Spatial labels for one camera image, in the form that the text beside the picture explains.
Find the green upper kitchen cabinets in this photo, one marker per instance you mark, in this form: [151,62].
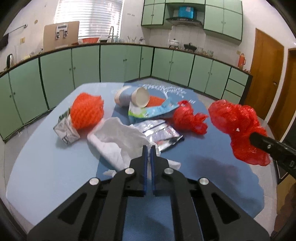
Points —
[220,19]

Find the silver foil wrapper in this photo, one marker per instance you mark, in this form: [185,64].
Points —
[160,133]

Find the white plastic bag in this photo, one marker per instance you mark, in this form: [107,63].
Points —
[117,145]

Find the black range hood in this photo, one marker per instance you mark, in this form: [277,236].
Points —
[176,21]

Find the silver sink faucet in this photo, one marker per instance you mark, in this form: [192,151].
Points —
[111,34]

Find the green kitchen cabinets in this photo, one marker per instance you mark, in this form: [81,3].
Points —
[35,86]
[220,19]

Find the red plastic bag small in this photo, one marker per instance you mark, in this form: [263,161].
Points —
[184,119]

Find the blue white snack wrapper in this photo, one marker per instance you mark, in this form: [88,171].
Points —
[165,110]

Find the black wok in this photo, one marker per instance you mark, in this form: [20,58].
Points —
[190,47]

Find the orange foam net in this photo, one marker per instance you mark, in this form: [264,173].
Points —
[155,101]

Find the red basin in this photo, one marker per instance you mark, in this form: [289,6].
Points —
[91,40]

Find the orange foam fruit net ball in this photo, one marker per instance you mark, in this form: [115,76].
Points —
[86,111]

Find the blue white paper cup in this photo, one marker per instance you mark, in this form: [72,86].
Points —
[139,96]

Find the blue box above hood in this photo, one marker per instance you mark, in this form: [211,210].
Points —
[186,12]

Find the brown wooden door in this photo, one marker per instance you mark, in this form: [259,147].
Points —
[266,69]
[285,108]

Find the green lower kitchen cabinets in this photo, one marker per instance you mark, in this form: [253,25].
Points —
[35,86]

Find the red plastic bag large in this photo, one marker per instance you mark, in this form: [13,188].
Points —
[239,122]

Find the red thermos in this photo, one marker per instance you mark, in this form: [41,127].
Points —
[241,61]

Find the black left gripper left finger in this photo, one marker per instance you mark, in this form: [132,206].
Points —
[96,211]

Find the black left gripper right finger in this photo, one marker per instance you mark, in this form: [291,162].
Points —
[200,210]

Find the brown cardboard box on counter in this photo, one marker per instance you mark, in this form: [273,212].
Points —
[60,35]

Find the white cooking pot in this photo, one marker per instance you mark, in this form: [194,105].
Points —
[174,44]

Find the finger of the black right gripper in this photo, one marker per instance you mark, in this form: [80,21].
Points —
[282,154]

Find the white window blinds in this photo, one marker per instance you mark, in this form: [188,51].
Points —
[95,17]

